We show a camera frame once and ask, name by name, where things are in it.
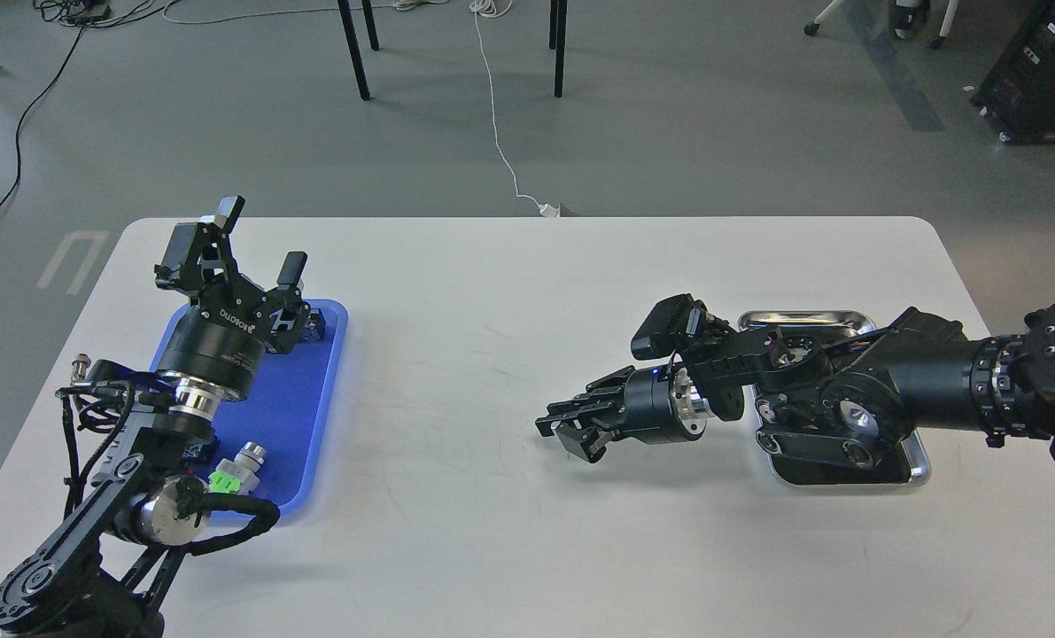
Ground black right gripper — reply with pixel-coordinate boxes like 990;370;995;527
535;366;708;463

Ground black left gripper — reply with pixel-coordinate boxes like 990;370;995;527
154;197;309;401

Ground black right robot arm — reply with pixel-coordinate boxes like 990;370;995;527
535;293;1055;484

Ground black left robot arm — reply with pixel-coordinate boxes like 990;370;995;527
0;197;312;637

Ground blue plastic tray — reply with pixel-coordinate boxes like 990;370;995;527
183;299;348;516

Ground black table leg left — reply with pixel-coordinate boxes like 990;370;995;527
337;0;380;101

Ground black table leg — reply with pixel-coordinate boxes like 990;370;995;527
337;0;380;101
548;0;569;98

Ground black table leg right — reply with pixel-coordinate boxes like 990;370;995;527
548;0;569;98

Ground white office chair base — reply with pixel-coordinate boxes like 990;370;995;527
803;0;960;50

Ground black equipment cart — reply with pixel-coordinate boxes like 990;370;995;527
970;1;1055;146

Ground white green selector switch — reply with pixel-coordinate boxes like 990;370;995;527
208;441;267;495

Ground black cable on floor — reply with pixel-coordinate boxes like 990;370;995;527
0;0;165;318

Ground white cable on floor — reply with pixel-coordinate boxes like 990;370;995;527
394;0;560;217

